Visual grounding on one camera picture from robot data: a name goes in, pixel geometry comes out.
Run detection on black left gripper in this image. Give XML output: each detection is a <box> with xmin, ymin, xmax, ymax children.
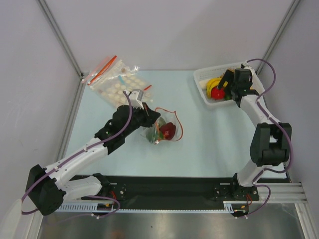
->
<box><xmin>122</xmin><ymin>102</ymin><xmax>160</xmax><ymax>137</ymax></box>

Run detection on green lime ball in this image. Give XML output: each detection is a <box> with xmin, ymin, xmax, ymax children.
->
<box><xmin>146</xmin><ymin>128</ymin><xmax>159</xmax><ymax>144</ymax></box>

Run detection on clear zip bag red zipper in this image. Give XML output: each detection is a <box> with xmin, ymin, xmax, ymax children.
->
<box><xmin>142</xmin><ymin>107</ymin><xmax>184</xmax><ymax>145</ymax></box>

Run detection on dark red apple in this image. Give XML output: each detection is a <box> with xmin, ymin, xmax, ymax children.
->
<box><xmin>159</xmin><ymin>122</ymin><xmax>176</xmax><ymax>140</ymax></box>

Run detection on bright red apple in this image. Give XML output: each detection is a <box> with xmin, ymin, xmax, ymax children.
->
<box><xmin>211</xmin><ymin>87</ymin><xmax>226</xmax><ymax>100</ymax></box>

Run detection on white plastic fruit basket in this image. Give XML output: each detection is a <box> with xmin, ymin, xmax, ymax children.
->
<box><xmin>193</xmin><ymin>61</ymin><xmax>266</xmax><ymax>110</ymax></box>

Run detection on green netted melon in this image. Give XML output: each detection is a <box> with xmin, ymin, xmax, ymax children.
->
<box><xmin>145</xmin><ymin>117</ymin><xmax>166</xmax><ymax>144</ymax></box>

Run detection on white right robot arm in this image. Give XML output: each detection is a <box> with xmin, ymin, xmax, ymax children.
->
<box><xmin>217</xmin><ymin>68</ymin><xmax>294</xmax><ymax>201</ymax></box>

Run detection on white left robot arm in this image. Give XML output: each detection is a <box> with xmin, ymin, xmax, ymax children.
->
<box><xmin>24</xmin><ymin>103</ymin><xmax>160</xmax><ymax>216</ymax></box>

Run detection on polka dot zip bags pile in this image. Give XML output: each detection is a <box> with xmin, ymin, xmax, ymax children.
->
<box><xmin>88</xmin><ymin>57</ymin><xmax>153</xmax><ymax>107</ymax></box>

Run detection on clear bag with red zipper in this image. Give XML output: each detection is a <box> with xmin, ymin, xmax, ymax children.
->
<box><xmin>81</xmin><ymin>55</ymin><xmax>117</xmax><ymax>86</ymax></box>

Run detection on yellow banana bunch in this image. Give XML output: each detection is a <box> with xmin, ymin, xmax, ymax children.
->
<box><xmin>206</xmin><ymin>78</ymin><xmax>221</xmax><ymax>98</ymax></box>

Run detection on green cucumber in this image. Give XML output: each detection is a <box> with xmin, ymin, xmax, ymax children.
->
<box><xmin>224</xmin><ymin>94</ymin><xmax>232</xmax><ymax>101</ymax></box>

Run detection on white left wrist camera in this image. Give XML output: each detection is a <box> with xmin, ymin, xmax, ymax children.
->
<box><xmin>124</xmin><ymin>89</ymin><xmax>144</xmax><ymax>110</ymax></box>

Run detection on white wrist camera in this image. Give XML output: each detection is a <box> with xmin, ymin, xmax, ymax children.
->
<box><xmin>240</xmin><ymin>62</ymin><xmax>256</xmax><ymax>75</ymax></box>
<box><xmin>124</xmin><ymin>89</ymin><xmax>144</xmax><ymax>110</ymax></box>

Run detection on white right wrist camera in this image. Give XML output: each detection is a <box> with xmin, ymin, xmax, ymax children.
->
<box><xmin>240</xmin><ymin>62</ymin><xmax>256</xmax><ymax>75</ymax></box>

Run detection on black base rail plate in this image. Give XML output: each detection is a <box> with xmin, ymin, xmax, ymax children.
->
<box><xmin>97</xmin><ymin>176</ymin><xmax>259</xmax><ymax>204</ymax></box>

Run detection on white slotted cable duct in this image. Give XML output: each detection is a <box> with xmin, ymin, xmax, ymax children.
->
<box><xmin>56</xmin><ymin>200</ymin><xmax>248</xmax><ymax>214</ymax></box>

